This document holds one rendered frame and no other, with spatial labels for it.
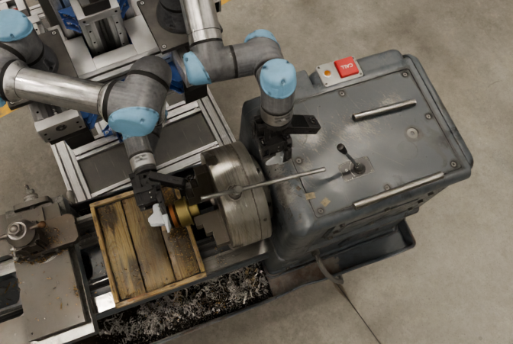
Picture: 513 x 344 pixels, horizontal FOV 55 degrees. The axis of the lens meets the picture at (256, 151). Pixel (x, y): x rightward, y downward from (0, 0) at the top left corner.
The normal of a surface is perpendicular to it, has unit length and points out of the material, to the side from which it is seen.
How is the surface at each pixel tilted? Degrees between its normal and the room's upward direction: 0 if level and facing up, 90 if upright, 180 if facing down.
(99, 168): 0
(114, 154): 0
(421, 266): 0
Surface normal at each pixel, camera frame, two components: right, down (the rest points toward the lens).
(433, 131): 0.07, -0.37
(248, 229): 0.32, 0.53
